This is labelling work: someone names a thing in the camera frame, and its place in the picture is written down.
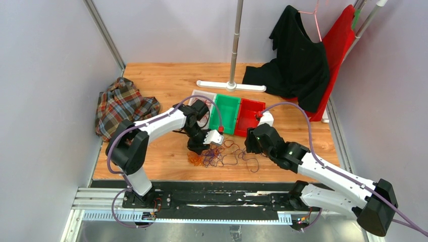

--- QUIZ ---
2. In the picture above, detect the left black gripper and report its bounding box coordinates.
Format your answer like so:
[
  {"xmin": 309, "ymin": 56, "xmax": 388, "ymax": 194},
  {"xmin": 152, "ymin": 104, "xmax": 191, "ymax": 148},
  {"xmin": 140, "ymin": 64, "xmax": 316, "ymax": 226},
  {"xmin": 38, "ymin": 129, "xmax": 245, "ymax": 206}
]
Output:
[{"xmin": 184, "ymin": 124, "xmax": 212, "ymax": 155}]

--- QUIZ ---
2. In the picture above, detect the pink clothes hanger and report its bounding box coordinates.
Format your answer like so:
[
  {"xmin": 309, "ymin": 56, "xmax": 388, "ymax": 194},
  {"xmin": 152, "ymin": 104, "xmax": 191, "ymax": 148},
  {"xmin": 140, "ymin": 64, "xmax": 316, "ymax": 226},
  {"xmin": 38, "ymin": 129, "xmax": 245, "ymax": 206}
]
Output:
[{"xmin": 298, "ymin": 0, "xmax": 323, "ymax": 42}]

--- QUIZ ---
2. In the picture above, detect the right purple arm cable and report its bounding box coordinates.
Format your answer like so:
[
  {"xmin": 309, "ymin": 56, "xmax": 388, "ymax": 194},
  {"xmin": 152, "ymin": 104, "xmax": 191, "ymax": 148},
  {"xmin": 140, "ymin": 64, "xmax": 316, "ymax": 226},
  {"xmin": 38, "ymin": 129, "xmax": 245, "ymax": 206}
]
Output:
[{"xmin": 255, "ymin": 102, "xmax": 428, "ymax": 237}]

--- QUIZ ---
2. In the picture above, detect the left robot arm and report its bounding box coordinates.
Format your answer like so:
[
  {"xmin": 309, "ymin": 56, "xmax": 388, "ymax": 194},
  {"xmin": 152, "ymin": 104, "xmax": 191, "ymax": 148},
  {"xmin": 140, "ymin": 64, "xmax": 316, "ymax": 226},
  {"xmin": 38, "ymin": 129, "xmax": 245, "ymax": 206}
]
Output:
[{"xmin": 105, "ymin": 100, "xmax": 210, "ymax": 208}]

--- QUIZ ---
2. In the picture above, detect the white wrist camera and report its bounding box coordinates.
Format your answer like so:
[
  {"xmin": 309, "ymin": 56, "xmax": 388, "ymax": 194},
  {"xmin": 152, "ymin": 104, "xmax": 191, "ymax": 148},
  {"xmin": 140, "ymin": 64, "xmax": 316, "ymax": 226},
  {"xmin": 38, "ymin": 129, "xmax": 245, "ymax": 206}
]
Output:
[
  {"xmin": 257, "ymin": 111, "xmax": 274, "ymax": 127},
  {"xmin": 203, "ymin": 130, "xmax": 224, "ymax": 146}
]

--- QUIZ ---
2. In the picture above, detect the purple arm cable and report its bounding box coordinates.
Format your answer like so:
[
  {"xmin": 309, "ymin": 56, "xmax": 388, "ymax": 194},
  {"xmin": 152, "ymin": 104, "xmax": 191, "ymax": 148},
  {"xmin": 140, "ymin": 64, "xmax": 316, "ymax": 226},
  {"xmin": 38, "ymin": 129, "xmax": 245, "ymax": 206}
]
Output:
[
  {"xmin": 255, "ymin": 102, "xmax": 428, "ymax": 237},
  {"xmin": 106, "ymin": 95, "xmax": 225, "ymax": 176}
]

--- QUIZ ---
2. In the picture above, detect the red t-shirt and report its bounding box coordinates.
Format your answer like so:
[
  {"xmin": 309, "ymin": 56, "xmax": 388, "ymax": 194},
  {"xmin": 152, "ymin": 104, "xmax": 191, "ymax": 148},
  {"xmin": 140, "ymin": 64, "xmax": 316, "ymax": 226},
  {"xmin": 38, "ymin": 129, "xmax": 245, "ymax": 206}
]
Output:
[{"xmin": 284, "ymin": 5, "xmax": 356, "ymax": 123}]

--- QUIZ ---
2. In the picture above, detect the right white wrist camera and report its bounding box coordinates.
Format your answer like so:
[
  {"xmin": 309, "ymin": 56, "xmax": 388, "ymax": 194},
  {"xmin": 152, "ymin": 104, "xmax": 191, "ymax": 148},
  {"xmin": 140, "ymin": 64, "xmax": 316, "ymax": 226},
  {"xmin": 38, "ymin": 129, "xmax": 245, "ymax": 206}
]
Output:
[{"xmin": 257, "ymin": 111, "xmax": 274, "ymax": 127}]

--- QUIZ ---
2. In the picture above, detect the red plastic bin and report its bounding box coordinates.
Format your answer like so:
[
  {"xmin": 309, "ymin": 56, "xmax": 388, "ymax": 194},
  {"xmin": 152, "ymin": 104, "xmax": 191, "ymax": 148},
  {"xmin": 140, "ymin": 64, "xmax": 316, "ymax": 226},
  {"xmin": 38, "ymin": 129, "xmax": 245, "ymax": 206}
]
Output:
[{"xmin": 234, "ymin": 98, "xmax": 265, "ymax": 137}]

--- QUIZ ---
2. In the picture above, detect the green plastic bin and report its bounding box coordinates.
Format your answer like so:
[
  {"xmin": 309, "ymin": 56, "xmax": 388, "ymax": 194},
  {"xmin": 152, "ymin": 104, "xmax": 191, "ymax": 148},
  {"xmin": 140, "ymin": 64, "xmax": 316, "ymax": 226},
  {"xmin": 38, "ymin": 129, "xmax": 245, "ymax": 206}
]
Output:
[{"xmin": 208, "ymin": 94, "xmax": 241, "ymax": 135}]

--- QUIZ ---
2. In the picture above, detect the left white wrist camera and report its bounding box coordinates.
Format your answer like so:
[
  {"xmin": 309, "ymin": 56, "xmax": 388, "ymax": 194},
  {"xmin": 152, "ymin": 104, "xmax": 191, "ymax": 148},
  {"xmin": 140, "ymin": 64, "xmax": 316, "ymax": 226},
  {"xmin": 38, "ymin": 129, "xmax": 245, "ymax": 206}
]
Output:
[{"xmin": 203, "ymin": 130, "xmax": 224, "ymax": 146}]

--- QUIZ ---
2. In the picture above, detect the white garment rack stand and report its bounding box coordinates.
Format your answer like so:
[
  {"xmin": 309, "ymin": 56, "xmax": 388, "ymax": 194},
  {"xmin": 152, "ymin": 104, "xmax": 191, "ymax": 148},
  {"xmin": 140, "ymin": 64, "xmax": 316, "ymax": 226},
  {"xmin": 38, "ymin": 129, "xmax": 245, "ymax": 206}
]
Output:
[{"xmin": 196, "ymin": 0, "xmax": 266, "ymax": 92}]

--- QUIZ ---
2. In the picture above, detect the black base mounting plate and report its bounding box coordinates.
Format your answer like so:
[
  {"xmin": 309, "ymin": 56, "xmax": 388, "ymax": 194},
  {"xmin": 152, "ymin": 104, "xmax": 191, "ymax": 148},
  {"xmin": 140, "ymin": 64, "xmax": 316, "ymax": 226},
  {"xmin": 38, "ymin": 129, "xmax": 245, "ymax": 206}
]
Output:
[{"xmin": 91, "ymin": 180, "xmax": 319, "ymax": 221}]

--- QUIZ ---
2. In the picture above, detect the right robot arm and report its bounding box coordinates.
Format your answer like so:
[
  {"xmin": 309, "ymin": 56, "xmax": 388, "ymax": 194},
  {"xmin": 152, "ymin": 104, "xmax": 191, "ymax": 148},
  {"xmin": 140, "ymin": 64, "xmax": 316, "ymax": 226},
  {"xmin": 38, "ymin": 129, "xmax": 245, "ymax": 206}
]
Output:
[{"xmin": 244, "ymin": 124, "xmax": 398, "ymax": 237}]

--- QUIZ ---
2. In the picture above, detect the white plastic bin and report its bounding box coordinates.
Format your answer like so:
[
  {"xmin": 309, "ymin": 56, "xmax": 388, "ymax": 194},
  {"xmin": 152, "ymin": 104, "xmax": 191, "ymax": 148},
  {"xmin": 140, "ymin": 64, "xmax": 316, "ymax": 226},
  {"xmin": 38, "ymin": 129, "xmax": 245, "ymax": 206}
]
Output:
[{"xmin": 187, "ymin": 89, "xmax": 217, "ymax": 130}]

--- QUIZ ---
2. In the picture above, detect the plaid flannel shirt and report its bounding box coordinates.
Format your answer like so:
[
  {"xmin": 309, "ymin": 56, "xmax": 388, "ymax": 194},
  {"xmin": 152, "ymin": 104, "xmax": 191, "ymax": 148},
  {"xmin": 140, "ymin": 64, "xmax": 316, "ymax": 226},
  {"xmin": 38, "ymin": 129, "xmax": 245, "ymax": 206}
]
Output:
[{"xmin": 95, "ymin": 77, "xmax": 161, "ymax": 142}]

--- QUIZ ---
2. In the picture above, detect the green clothes hanger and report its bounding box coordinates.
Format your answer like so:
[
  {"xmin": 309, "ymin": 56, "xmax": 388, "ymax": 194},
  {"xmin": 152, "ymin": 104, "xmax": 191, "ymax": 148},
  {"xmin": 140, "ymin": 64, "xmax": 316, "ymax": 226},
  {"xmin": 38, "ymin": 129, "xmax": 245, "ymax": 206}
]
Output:
[{"xmin": 351, "ymin": 9, "xmax": 361, "ymax": 30}]

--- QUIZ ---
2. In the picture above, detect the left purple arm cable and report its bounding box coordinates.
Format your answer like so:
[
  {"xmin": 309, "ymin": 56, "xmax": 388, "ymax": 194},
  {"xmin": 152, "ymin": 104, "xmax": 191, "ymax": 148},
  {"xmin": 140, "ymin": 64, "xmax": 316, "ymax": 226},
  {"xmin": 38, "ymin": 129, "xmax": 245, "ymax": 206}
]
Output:
[{"xmin": 106, "ymin": 95, "xmax": 225, "ymax": 176}]

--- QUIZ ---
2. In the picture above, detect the black t-shirt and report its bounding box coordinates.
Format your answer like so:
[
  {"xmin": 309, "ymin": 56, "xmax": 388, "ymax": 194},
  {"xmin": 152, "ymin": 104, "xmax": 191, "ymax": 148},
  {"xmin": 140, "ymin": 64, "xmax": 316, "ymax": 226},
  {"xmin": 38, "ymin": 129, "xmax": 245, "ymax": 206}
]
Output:
[{"xmin": 242, "ymin": 5, "xmax": 330, "ymax": 113}]

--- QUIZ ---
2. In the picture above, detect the red purple wire bundle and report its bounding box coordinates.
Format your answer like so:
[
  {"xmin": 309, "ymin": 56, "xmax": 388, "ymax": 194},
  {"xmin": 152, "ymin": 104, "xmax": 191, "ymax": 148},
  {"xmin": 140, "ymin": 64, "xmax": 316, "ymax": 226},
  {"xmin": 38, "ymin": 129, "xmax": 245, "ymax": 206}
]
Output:
[{"xmin": 186, "ymin": 139, "xmax": 261, "ymax": 173}]

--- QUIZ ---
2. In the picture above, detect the aluminium frame rail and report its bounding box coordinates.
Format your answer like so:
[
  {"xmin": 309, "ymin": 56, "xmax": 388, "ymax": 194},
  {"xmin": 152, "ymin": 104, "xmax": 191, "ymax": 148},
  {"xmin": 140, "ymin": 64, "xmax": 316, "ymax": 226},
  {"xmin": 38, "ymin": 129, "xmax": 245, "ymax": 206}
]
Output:
[{"xmin": 83, "ymin": 0, "xmax": 126, "ymax": 76}]

